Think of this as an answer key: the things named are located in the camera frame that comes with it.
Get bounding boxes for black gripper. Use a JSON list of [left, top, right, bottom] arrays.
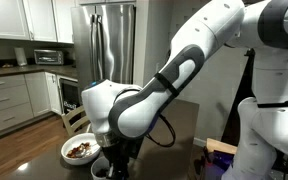
[[102, 139, 143, 180]]

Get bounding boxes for white mug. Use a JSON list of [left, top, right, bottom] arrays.
[[91, 157, 110, 180]]

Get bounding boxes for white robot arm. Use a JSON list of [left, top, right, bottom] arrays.
[[81, 0, 288, 180]]

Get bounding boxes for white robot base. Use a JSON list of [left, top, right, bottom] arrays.
[[222, 49, 288, 180]]

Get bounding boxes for white bowl with trail mix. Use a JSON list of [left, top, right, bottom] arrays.
[[61, 133, 101, 165]]

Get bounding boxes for metal spoon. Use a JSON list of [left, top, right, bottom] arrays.
[[75, 144, 100, 158]]

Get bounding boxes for cream wooden chair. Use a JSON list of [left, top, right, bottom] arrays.
[[61, 106, 90, 136]]

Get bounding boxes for stainless steel refrigerator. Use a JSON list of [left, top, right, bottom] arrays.
[[71, 4, 136, 94]]

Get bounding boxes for silver toaster oven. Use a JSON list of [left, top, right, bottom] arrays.
[[34, 49, 64, 65]]

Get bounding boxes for paper towel roll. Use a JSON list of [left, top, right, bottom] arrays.
[[14, 47, 27, 66]]

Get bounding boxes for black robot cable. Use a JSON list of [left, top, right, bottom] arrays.
[[145, 113, 177, 148]]

